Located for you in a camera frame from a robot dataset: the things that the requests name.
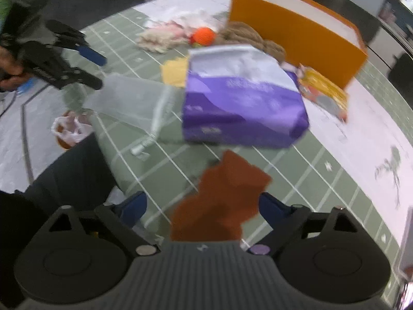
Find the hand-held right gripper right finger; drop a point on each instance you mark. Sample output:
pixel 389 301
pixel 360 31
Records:
pixel 270 206

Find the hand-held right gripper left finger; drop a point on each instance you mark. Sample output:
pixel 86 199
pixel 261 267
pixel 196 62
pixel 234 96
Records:
pixel 135 205

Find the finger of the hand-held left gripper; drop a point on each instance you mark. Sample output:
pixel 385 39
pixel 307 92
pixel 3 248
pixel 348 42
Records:
pixel 93 55
pixel 88 81

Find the rust brown cloth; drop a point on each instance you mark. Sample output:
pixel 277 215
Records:
pixel 219 200

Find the yellow cloth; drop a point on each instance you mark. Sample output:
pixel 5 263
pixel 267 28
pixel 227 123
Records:
pixel 174 71

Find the white pink cloth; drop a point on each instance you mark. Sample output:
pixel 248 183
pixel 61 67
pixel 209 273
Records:
pixel 196 21

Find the orange knitted ball toy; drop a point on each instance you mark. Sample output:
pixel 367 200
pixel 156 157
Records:
pixel 204 36

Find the beige knitted items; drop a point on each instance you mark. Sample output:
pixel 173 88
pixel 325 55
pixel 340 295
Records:
pixel 242 34

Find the orange cardboard box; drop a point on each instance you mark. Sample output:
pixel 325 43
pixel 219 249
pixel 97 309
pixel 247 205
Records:
pixel 290 35

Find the person's left hand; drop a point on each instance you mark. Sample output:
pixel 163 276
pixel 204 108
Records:
pixel 9 69

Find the clear plastic bag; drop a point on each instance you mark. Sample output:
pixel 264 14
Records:
pixel 129 100

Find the bowl with white wrapper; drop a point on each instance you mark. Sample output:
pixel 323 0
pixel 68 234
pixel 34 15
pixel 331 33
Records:
pixel 69 130

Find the green grid tablecloth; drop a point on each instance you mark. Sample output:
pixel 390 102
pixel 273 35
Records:
pixel 322 184

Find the cream fluffy cloth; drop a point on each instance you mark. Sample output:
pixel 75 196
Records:
pixel 158 40

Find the purple tissue pack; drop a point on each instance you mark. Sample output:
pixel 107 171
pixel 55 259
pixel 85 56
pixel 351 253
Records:
pixel 242 103

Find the yellow snack packet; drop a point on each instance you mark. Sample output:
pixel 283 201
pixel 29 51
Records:
pixel 326 90

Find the black chair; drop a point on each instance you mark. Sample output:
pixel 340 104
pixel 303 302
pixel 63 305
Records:
pixel 401 71

